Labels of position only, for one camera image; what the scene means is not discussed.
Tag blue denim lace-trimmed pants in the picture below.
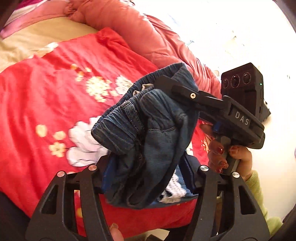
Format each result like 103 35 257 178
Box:
91 63 199 209

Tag green right sleeve forearm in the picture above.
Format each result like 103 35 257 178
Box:
245 171 283 237

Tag right hand red nails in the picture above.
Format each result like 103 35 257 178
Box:
200 124 252 181

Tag left hand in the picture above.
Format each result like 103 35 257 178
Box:
109 223 124 241

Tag salmon pink comforter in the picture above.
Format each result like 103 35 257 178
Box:
1 1 221 97

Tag red floral blanket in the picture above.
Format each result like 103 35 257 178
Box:
0 27 211 238

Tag black camera box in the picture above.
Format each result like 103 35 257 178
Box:
221 63 270 122

